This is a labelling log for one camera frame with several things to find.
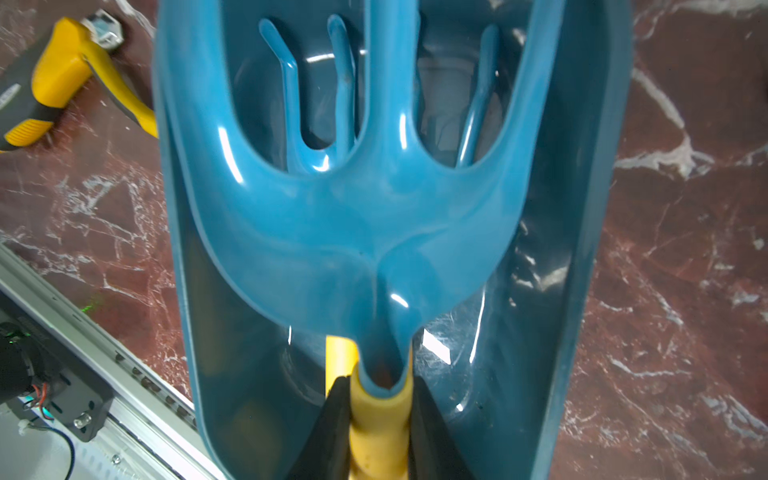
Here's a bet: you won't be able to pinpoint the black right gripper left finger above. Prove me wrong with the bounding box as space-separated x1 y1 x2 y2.
286 376 351 480

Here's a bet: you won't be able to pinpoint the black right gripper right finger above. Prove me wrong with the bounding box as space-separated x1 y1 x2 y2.
409 376 474 479

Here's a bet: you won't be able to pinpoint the blue rake yellow handle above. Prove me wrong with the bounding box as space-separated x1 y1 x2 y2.
152 0 568 480

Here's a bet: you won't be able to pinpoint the teal plastic storage box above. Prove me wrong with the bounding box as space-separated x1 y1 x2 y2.
151 0 636 480

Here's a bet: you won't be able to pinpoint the yellow black pliers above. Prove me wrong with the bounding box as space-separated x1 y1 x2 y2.
1 9 158 153

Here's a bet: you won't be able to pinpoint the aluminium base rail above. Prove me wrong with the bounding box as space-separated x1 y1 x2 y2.
1 249 223 479

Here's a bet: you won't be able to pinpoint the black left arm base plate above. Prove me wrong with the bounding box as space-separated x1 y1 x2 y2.
1 321 114 442

